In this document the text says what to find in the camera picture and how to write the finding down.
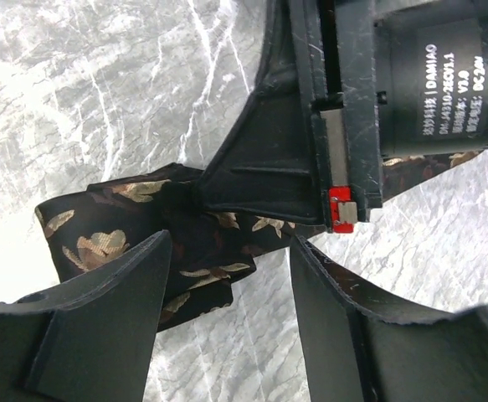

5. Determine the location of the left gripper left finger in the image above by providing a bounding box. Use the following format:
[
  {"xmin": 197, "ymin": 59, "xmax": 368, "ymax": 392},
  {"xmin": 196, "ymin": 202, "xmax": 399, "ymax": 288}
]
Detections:
[{"xmin": 0, "ymin": 231, "xmax": 172, "ymax": 401}]

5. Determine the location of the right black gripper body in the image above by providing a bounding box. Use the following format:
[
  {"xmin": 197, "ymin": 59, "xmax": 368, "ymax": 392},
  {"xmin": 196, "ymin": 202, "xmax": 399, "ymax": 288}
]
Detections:
[{"xmin": 289, "ymin": 1, "xmax": 488, "ymax": 233}]

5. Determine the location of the dark floral patterned tie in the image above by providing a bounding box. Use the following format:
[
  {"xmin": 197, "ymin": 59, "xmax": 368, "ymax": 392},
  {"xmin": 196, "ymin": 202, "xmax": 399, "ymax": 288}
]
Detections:
[{"xmin": 33, "ymin": 150, "xmax": 483, "ymax": 332}]

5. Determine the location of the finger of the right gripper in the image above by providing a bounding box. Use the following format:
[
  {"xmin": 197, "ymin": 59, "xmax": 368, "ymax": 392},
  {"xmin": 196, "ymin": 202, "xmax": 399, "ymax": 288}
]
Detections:
[{"xmin": 194, "ymin": 1, "xmax": 331, "ymax": 225}]

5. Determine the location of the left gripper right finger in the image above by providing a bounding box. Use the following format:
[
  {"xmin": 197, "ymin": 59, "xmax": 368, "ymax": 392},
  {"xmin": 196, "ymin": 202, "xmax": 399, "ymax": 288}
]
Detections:
[{"xmin": 290, "ymin": 236, "xmax": 488, "ymax": 401}]

